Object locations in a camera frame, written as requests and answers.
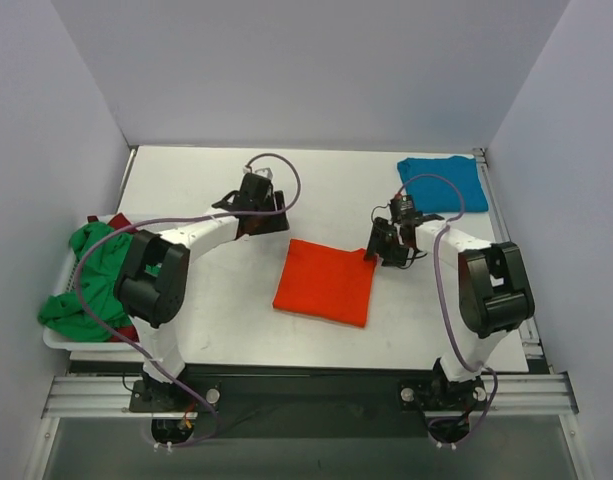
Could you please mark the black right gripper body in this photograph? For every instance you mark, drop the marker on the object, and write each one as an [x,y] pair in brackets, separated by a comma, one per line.
[386,245]

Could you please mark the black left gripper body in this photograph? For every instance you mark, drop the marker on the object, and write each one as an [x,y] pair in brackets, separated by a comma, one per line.
[265,215]

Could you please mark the orange t-shirt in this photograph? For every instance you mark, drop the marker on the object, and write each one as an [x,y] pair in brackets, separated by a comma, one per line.
[326,283]

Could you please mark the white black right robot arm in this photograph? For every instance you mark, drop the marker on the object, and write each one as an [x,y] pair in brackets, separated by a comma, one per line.
[494,292]

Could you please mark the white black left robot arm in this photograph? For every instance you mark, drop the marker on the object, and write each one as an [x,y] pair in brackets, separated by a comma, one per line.
[152,282]

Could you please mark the folded blue t-shirt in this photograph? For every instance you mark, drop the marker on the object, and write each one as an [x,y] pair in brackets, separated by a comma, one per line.
[422,180]

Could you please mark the dark red t-shirt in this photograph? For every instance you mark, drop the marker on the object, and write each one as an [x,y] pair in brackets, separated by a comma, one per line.
[101,226]

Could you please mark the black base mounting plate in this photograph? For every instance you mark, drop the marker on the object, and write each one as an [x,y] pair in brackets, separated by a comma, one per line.
[224,403]

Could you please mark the green t-shirt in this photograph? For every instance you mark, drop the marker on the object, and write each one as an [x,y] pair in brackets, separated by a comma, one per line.
[91,280]

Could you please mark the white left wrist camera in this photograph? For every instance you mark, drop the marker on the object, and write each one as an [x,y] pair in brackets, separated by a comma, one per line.
[265,172]

